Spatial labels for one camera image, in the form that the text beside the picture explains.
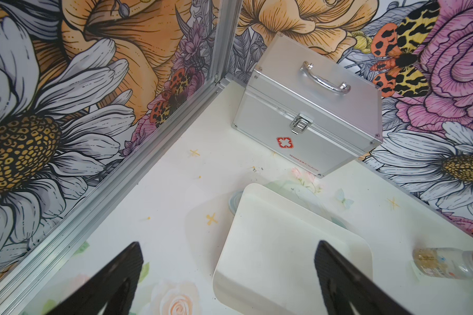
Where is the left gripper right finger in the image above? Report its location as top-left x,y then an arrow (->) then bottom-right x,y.
314,240 -> 410,315

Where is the silver aluminium first aid case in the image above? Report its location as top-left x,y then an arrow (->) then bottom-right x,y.
233,34 -> 383,177

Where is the small glass bottle brown cap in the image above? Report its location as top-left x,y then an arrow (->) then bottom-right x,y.
412,248 -> 473,280

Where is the white rectangular tray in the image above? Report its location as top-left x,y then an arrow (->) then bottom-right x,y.
212,183 -> 373,314

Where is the left aluminium corner post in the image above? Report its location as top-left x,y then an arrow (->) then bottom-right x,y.
0,1 -> 242,314

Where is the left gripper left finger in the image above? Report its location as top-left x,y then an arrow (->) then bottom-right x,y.
49,241 -> 143,314

